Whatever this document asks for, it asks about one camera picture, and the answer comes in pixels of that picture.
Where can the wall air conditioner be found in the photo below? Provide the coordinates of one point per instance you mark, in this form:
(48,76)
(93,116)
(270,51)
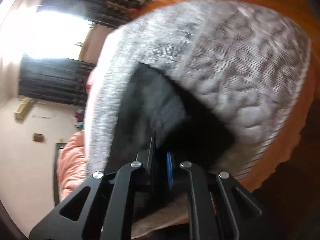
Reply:
(24,107)

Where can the grey quilted bedspread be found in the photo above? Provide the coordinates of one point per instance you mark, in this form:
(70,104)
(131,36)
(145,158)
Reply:
(245,62)

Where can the dark green right curtain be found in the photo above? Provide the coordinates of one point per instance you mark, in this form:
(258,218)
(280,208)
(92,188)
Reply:
(95,2)

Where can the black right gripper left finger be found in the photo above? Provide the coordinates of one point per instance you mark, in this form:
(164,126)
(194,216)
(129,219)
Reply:
(101,207)

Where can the dark green curtain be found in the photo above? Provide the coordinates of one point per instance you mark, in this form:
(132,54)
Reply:
(95,2)
(55,80)

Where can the dark green left curtain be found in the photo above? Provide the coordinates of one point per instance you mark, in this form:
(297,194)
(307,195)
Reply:
(55,80)

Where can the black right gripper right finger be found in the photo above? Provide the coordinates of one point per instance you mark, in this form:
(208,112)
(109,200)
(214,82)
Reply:
(219,207)

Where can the small brown wall box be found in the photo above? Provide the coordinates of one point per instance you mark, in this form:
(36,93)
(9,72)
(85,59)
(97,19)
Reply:
(37,137)

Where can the dark wooden headboard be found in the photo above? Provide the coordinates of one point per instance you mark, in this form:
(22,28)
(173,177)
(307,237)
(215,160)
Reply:
(56,192)

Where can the black pants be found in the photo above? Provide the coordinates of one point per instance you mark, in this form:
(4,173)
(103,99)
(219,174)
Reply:
(155,111)

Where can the pink fleece blanket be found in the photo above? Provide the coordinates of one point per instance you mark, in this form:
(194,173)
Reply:
(71,165)

